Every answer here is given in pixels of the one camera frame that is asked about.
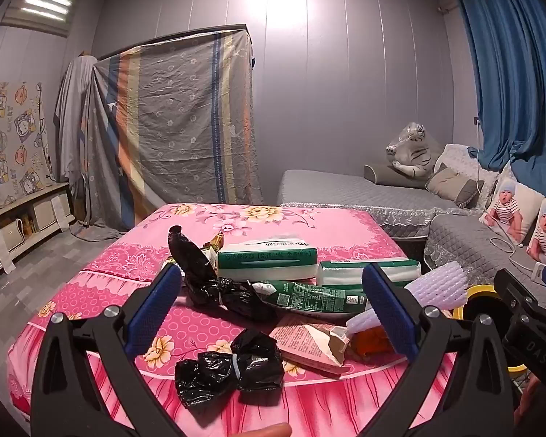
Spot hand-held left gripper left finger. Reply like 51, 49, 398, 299
29, 263, 196, 437

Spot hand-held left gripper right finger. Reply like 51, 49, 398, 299
359, 263, 518, 437

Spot small white foam fruit net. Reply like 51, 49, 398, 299
346, 307, 383, 333

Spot large white foam fruit net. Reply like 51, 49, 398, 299
403, 261, 469, 308

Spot green white tissue pack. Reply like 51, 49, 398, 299
316, 259, 422, 292
216, 237, 319, 283

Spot long black plastic bag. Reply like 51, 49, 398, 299
167, 225, 278, 324

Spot torn pink paper box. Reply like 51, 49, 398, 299
268, 314, 351, 376

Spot person's right hand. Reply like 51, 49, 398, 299
519, 373, 546, 437

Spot person's left hand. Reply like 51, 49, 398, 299
236, 422, 293, 437

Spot pink floral bedsheet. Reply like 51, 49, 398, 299
7, 203, 465, 437

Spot grey beige cushion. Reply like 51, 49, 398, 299
425, 164, 485, 208

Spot grey bolster pillow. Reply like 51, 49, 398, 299
364, 163, 431, 190

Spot grey quilted sofa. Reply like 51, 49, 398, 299
277, 143, 546, 315

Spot white patterned cushion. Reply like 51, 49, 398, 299
432, 143, 501, 183

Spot plastic wrapped tiger plush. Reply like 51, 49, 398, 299
386, 122, 442, 177

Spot low white shelf unit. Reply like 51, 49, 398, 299
0, 182, 74, 285

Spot striped grey floral cloth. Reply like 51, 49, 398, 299
79, 27, 265, 242

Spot blue curtain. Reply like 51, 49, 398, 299
455, 0, 546, 201

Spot plain grey cloth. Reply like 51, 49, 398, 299
55, 55, 98, 183

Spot cartoon print cloth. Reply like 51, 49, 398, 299
0, 81, 55, 217

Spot white cable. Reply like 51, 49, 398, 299
473, 118, 544, 274

